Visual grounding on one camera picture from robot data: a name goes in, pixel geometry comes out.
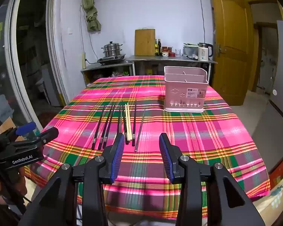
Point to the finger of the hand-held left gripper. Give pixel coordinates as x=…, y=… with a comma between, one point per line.
x=49, y=134
x=26, y=128

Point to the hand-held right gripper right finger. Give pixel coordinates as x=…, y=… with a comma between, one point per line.
x=165, y=157

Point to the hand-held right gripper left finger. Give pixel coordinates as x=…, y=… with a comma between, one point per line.
x=118, y=156

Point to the light wooden chopstick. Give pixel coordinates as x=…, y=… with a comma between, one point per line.
x=130, y=122
x=127, y=122

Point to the pink plastic utensil basket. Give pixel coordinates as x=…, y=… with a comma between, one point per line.
x=179, y=84

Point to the brown cardboard box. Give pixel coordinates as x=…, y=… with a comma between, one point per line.
x=6, y=126

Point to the pink green plaid tablecloth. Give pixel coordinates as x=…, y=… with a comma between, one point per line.
x=202, y=146

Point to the pink storage basket with greens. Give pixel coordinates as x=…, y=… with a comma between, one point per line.
x=120, y=74

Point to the low steel kitchen table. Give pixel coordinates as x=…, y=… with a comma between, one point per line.
x=101, y=67

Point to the tall steel kitchen counter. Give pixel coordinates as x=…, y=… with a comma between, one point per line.
x=155, y=58

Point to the flat red lidded container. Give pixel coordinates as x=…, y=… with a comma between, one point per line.
x=172, y=54

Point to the stainless steel steamer pot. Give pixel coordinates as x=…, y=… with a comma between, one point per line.
x=112, y=49

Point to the clear drinking glass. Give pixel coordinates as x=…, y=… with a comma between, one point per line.
x=178, y=53

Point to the yellow oil bottle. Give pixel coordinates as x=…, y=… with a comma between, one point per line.
x=156, y=49

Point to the dark sauce bottle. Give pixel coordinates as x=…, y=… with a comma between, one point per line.
x=159, y=48

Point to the white electric kettle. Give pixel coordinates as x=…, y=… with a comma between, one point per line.
x=204, y=53

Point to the fish print cardboard box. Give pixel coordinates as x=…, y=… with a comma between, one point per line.
x=273, y=195

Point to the red cardboard box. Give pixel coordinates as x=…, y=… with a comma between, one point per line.
x=280, y=176

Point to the wooden cutting board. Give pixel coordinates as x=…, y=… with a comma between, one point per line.
x=145, y=42

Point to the yellow wooden door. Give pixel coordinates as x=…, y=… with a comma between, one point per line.
x=231, y=51

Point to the knotted green curtain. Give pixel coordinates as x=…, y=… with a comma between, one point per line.
x=92, y=16

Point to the silver refrigerator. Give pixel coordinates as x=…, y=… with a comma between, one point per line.
x=280, y=75

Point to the yellowed wall power strip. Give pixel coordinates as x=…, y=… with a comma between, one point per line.
x=83, y=61

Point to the white sliding door frame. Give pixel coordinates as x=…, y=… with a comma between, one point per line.
x=59, y=51

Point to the yellow wooden door frame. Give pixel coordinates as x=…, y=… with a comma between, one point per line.
x=261, y=0

